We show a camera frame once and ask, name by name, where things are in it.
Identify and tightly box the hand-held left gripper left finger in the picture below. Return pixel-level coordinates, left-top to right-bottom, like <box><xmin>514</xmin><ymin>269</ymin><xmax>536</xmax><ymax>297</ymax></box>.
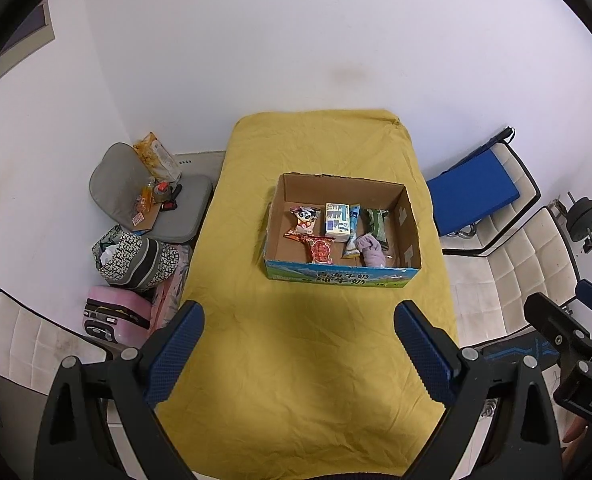
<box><xmin>33</xmin><ymin>300</ymin><xmax>206</xmax><ymax>480</ymax></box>

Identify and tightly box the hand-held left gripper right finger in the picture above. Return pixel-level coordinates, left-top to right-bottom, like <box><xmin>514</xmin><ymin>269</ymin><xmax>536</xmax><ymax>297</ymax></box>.
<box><xmin>393</xmin><ymin>301</ymin><xmax>563</xmax><ymax>480</ymax></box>

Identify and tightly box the purple sock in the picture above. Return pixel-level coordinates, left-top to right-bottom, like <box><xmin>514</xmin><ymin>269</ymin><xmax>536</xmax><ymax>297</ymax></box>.
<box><xmin>354</xmin><ymin>234</ymin><xmax>388</xmax><ymax>267</ymax></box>

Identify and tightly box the cardboard box with blue print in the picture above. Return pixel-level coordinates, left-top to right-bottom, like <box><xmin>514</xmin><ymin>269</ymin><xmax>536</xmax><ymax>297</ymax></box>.
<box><xmin>262</xmin><ymin>172</ymin><xmax>423</xmax><ymax>289</ymax></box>

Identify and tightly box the green snack packet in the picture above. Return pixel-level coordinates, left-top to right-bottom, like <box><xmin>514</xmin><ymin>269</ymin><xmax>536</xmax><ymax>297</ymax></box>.
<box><xmin>363</xmin><ymin>207</ymin><xmax>391</xmax><ymax>251</ymax></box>

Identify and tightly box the red snack packet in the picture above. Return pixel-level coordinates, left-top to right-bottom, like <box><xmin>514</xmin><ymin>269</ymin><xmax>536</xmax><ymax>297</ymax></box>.
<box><xmin>301</xmin><ymin>234</ymin><xmax>336</xmax><ymax>265</ymax></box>

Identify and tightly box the long blue stick packet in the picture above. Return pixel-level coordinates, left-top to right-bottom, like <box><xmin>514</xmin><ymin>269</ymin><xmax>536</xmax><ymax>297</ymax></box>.
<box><xmin>343</xmin><ymin>203</ymin><xmax>363</xmax><ymax>259</ymax></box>

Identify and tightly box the white and blue tissue pack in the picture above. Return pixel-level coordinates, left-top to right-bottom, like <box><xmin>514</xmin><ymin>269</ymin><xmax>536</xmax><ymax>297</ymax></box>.
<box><xmin>324</xmin><ymin>202</ymin><xmax>353</xmax><ymax>238</ymax></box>

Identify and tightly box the cartoon cow snack packet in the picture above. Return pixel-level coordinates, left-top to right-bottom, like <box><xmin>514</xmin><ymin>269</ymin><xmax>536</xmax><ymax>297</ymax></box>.
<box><xmin>283</xmin><ymin>205</ymin><xmax>323</xmax><ymax>243</ymax></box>

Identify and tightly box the person's right hand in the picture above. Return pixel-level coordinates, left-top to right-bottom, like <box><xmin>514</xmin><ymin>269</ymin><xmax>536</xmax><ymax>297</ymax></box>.
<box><xmin>561</xmin><ymin>422</ymin><xmax>588</xmax><ymax>466</ymax></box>

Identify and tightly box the pink floral bag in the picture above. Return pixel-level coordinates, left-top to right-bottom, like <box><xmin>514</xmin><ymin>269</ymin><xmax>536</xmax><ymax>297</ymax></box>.
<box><xmin>151</xmin><ymin>245</ymin><xmax>192</xmax><ymax>331</ymax></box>

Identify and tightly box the black weight plate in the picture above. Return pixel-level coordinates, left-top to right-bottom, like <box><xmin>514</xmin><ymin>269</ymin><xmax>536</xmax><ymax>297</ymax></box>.
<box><xmin>566</xmin><ymin>199</ymin><xmax>592</xmax><ymax>235</ymax></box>

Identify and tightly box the pink suitcase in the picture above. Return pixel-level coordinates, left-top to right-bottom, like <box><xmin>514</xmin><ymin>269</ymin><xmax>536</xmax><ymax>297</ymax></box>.
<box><xmin>83</xmin><ymin>285</ymin><xmax>154</xmax><ymax>343</ymax></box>

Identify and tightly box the black and white patterned bag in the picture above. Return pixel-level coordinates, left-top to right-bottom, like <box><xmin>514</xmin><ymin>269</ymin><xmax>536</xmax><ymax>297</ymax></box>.
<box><xmin>92</xmin><ymin>224</ymin><xmax>179</xmax><ymax>292</ymax></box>

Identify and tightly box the yellow table cloth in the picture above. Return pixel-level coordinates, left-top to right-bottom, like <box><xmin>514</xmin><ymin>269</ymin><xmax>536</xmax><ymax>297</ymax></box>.
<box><xmin>153</xmin><ymin>107</ymin><xmax>461</xmax><ymax>480</ymax></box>

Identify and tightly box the brown cardboard piece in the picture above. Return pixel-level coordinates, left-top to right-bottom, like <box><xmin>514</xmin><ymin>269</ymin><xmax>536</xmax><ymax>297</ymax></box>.
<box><xmin>128</xmin><ymin>202</ymin><xmax>162</xmax><ymax>233</ymax></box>

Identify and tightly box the blue folded cushion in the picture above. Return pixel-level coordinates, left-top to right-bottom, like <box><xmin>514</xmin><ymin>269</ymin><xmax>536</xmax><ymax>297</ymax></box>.
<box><xmin>426</xmin><ymin>152</ymin><xmax>521</xmax><ymax>237</ymax></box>

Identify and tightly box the grey floor chair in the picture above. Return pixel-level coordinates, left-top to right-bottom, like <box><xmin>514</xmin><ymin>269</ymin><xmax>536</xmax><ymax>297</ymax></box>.
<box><xmin>89</xmin><ymin>142</ymin><xmax>227</xmax><ymax>242</ymax></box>

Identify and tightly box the orange and white snack bag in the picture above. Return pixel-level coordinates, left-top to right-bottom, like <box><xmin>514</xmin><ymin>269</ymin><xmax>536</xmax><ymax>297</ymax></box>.
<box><xmin>132</xmin><ymin>131</ymin><xmax>183</xmax><ymax>183</ymax></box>

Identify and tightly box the grey wall panel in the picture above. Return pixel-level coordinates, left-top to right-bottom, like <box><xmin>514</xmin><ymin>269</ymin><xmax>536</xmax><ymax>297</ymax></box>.
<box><xmin>0</xmin><ymin>0</ymin><xmax>57</xmax><ymax>93</ymax></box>

